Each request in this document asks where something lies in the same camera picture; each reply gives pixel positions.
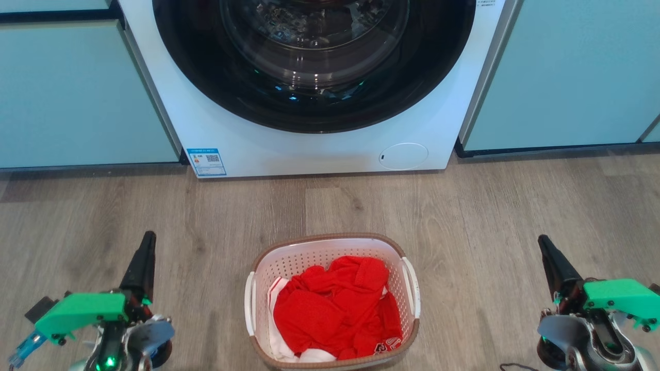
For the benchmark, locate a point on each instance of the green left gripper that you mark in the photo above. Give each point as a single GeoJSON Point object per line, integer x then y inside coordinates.
{"type": "Point", "coordinates": [77, 312]}

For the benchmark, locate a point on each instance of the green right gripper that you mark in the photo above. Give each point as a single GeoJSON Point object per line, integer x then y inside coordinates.
{"type": "Point", "coordinates": [619, 296]}

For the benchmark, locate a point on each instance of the white perforated laundry basket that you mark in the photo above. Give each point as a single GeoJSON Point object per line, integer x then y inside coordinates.
{"type": "Point", "coordinates": [309, 252]}

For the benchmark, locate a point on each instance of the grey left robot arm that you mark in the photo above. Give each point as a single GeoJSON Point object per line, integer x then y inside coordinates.
{"type": "Point", "coordinates": [139, 340]}

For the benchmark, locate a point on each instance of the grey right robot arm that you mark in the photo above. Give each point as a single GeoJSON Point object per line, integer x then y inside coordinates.
{"type": "Point", "coordinates": [582, 340]}

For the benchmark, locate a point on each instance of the blue energy label sticker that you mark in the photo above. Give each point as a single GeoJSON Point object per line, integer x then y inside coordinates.
{"type": "Point", "coordinates": [207, 162]}

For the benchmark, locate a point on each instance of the white garment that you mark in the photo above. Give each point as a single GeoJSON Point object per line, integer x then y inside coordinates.
{"type": "Point", "coordinates": [276, 341]}

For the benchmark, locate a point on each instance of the round white filter cover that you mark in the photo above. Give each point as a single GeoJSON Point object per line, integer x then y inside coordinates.
{"type": "Point", "coordinates": [403, 156]}

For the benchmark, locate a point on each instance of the red jersey clothing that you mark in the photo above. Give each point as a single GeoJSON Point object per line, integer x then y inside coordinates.
{"type": "Point", "coordinates": [330, 309]}

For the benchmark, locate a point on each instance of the white front-load washing machine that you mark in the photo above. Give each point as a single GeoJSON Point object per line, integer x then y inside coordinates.
{"type": "Point", "coordinates": [319, 149]}

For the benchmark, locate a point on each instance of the black round washer door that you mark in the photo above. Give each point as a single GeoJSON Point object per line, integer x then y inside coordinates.
{"type": "Point", "coordinates": [314, 103]}

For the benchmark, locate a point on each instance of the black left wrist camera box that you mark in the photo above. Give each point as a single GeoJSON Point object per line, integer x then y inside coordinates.
{"type": "Point", "coordinates": [41, 309]}

